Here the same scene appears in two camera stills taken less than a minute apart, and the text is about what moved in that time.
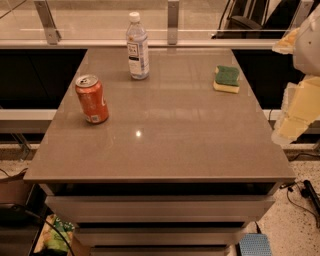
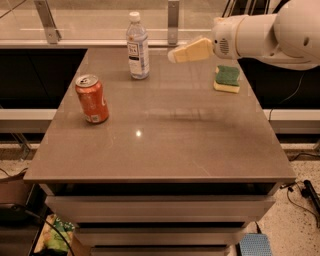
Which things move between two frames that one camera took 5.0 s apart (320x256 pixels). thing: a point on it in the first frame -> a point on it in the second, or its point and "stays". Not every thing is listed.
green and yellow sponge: (227, 79) stays
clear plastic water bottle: (137, 48) stays
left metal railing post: (52, 33) stays
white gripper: (308, 50) -> (224, 38)
